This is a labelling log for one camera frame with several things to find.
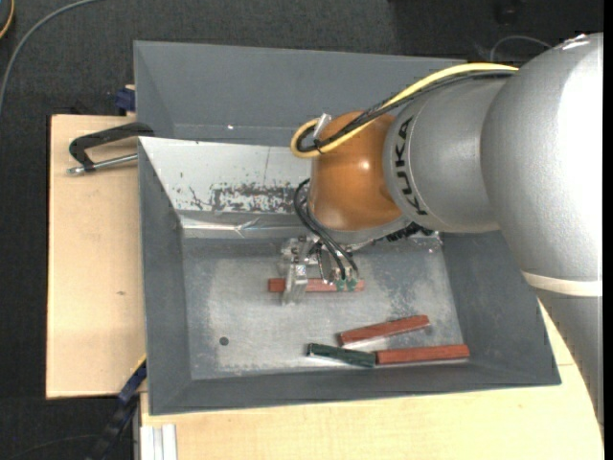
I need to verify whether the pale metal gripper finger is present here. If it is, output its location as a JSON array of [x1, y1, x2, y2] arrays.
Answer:
[[276, 238, 300, 280], [281, 264, 309, 306]]

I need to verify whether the red-brown flat block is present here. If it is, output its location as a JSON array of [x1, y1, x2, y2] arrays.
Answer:
[[375, 344, 471, 366], [336, 314, 431, 347], [266, 277, 366, 295]]

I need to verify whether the grey metal bin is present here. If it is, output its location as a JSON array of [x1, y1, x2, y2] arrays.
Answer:
[[132, 39, 562, 416]]

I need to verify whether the dark green flat block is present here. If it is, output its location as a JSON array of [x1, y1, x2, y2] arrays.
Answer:
[[306, 342, 377, 369]]

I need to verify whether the brown cardboard board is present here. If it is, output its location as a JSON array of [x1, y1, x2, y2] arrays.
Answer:
[[45, 113, 148, 400]]

